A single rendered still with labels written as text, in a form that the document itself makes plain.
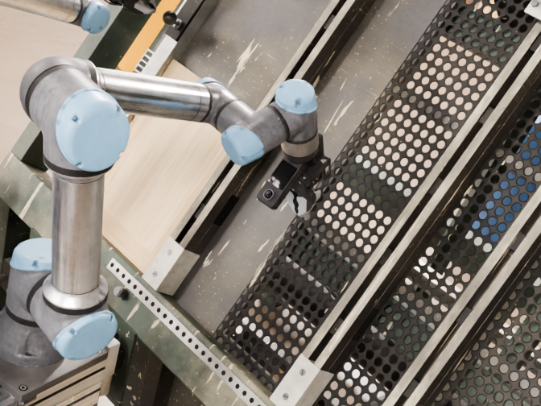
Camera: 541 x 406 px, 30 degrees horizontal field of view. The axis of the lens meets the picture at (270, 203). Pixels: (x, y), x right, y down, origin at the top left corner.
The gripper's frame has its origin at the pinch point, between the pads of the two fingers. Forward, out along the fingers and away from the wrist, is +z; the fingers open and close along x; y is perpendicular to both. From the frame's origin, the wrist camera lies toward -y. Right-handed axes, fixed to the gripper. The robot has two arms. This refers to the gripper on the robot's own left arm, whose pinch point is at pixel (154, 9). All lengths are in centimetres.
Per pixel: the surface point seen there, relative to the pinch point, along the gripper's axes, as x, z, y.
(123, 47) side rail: 6.7, 15.8, 21.9
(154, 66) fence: 13.1, 8.1, 1.0
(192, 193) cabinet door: 44, 10, -24
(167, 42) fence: 5.9, 8.1, -0.5
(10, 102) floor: 3, 150, 219
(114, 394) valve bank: 98, 17, -15
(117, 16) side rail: 0.8, 7.4, 19.8
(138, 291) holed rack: 71, 7, -21
